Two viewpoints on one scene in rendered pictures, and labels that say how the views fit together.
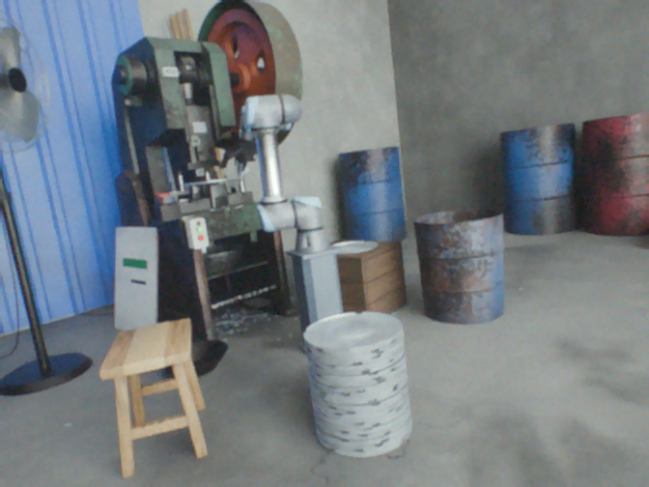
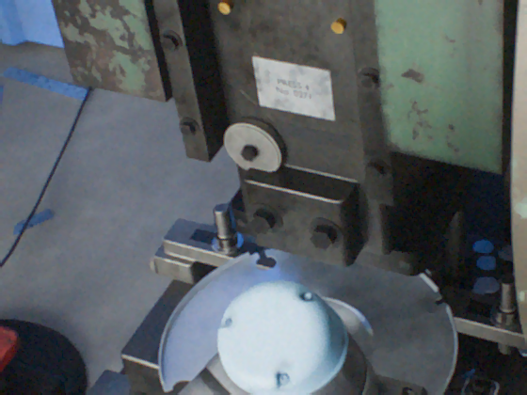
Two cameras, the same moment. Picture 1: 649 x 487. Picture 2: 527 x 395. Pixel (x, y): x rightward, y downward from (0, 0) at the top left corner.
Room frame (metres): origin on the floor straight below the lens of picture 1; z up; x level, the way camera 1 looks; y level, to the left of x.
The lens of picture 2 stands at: (2.24, -0.22, 1.67)
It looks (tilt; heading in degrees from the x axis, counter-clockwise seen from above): 43 degrees down; 75
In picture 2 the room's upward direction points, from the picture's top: 9 degrees counter-clockwise
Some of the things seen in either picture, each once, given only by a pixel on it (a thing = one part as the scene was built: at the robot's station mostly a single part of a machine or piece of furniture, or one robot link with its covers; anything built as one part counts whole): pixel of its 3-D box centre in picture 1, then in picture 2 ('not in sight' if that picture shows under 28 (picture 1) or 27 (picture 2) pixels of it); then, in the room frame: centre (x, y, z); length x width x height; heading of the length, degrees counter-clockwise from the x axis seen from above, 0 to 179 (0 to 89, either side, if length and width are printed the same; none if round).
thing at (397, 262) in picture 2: (197, 168); (355, 198); (2.55, 0.63, 0.86); 0.20 x 0.16 x 0.05; 132
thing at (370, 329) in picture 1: (352, 329); not in sight; (1.31, -0.05, 0.32); 0.29 x 0.29 x 0.01
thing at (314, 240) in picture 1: (311, 238); not in sight; (1.97, 0.05, 0.50); 0.15 x 0.15 x 0.10
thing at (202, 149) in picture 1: (196, 133); (319, 84); (2.52, 0.60, 1.04); 0.17 x 0.15 x 0.30; 42
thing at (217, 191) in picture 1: (219, 193); not in sight; (2.42, 0.51, 0.72); 0.25 x 0.14 x 0.14; 42
